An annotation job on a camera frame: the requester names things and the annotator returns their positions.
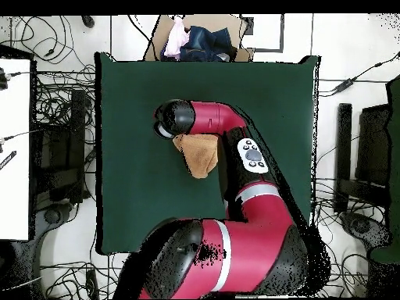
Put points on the black furniture frame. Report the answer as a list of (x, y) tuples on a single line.
[(343, 140)]

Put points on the dark green tablecloth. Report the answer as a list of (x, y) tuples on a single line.
[(140, 187)]

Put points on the orange terry towel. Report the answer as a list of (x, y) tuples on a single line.
[(200, 153)]

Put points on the blue jeans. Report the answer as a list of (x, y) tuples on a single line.
[(203, 43)]

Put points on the dark green cloth-covered object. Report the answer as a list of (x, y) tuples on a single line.
[(394, 156)]

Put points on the black floor stand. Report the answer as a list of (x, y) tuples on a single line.
[(78, 125)]

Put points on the black power adapter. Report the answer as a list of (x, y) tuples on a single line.
[(343, 84)]

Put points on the pink garment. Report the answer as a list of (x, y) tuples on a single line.
[(175, 43)]

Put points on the black power strip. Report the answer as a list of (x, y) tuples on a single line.
[(92, 284)]

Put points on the white desk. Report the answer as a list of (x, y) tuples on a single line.
[(14, 156)]

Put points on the cardboard box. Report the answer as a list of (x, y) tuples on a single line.
[(218, 22)]

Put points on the grey stand base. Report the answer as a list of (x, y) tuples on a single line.
[(362, 226), (51, 216)]

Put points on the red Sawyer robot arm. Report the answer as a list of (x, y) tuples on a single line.
[(256, 243)]

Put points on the small black floor device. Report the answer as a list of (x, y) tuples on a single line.
[(88, 21)]

